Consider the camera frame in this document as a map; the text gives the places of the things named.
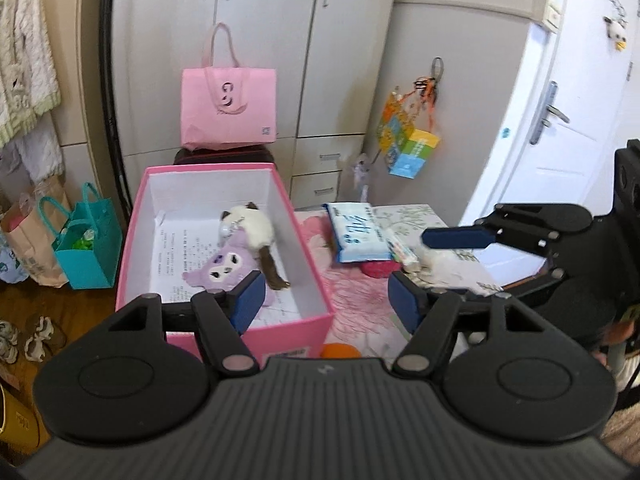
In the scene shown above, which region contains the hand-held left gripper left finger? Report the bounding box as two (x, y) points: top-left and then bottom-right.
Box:
(107, 270), (267, 379)

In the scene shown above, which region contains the beige wardrobe drawer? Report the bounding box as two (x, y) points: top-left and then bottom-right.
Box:
(295, 135), (367, 177)
(291, 172), (344, 209)

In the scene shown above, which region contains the pink tote bag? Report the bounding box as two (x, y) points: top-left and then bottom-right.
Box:
(180, 22), (277, 151)

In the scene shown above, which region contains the pair of sandals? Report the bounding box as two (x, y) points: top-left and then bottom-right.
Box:
(24, 316), (55, 362)

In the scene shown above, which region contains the orange soft sponge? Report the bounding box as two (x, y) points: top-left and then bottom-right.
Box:
(320, 342), (362, 360)

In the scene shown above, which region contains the teal plastic tote bag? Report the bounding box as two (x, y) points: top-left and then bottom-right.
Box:
(39, 182), (123, 290)

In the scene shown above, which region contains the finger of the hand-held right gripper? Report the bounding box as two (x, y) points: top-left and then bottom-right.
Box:
(457, 266), (571, 333)
(421, 202), (596, 264)

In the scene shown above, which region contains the pink cardboard box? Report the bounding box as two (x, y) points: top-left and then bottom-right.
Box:
(116, 162), (336, 361)

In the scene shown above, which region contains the floral bed sheet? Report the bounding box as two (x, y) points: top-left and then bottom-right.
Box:
(292, 203), (506, 361)

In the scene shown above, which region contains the small translucent purple pouch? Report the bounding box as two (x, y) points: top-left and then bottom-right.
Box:
(350, 152), (373, 202)

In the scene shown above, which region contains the beige wardrobe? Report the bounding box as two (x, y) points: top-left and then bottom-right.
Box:
(112, 0), (401, 211)

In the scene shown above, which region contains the white and brown slipper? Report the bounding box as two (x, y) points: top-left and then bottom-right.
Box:
(0, 320), (21, 364)

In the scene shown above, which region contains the white door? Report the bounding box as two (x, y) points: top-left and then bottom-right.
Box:
(460, 0), (640, 241)

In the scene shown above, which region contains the purple character plush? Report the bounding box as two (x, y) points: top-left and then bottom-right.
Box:
(181, 230), (276, 308)

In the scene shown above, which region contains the orange and black ribbon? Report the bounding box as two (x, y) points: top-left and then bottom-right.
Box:
(412, 57), (446, 131)

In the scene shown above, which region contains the cream fleece jacket green trim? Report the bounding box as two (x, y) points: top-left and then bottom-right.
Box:
(0, 0), (63, 148)

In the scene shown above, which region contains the brown paper bag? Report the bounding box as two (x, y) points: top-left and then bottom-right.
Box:
(0, 175), (73, 288)

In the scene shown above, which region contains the white and brown cat plush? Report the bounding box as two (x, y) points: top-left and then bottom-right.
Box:
(217, 201), (292, 291)

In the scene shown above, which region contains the printed paper sheet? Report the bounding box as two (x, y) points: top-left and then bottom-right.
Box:
(150, 210), (301, 330)

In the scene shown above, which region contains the colourful paper gift bag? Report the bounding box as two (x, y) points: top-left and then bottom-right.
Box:
(376, 87), (442, 179)

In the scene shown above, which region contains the silver door handle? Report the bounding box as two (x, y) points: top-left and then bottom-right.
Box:
(531, 81), (571, 146)

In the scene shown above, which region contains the red strawberry plush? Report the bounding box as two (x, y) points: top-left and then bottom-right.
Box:
(361, 259), (396, 279)

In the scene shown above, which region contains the white printed tube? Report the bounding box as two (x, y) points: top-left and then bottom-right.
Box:
(382, 227), (421, 273)

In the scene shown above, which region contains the pale blue printed bag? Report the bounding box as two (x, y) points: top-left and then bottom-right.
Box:
(0, 245), (29, 284)

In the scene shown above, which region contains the white fluffy plush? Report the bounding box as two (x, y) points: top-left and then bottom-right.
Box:
(417, 247), (503, 296)

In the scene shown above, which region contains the white fleece garment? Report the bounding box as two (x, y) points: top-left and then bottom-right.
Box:
(0, 115), (66, 186)

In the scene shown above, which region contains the small white duck plush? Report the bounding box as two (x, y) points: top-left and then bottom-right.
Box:
(602, 16), (630, 52)

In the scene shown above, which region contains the blue and white tissue pack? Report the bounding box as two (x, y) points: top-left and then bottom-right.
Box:
(324, 201), (393, 263)

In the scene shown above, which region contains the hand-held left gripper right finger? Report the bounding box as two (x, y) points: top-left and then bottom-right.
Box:
(388, 271), (544, 381)

